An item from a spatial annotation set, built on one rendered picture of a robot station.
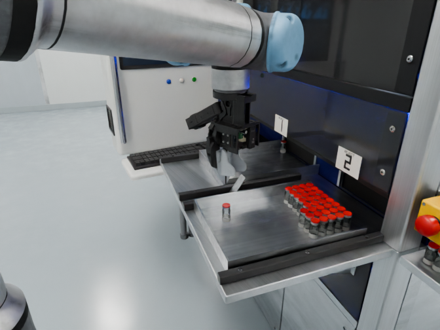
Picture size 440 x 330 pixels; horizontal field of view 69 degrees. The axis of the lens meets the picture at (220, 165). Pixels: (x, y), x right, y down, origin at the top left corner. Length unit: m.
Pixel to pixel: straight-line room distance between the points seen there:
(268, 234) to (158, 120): 0.86
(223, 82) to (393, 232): 0.50
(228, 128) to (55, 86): 5.54
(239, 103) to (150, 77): 0.85
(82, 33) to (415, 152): 0.63
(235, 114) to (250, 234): 0.30
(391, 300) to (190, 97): 1.09
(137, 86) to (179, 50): 1.10
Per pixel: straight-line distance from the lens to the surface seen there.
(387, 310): 0.95
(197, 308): 1.81
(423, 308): 1.07
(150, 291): 1.93
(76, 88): 6.07
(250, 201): 0.91
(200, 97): 1.53
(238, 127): 0.63
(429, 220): 0.71
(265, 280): 0.68
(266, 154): 1.24
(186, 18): 0.32
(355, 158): 0.85
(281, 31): 0.43
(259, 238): 0.78
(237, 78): 0.62
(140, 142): 1.48
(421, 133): 0.73
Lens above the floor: 1.34
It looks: 24 degrees down
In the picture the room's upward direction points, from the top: straight up
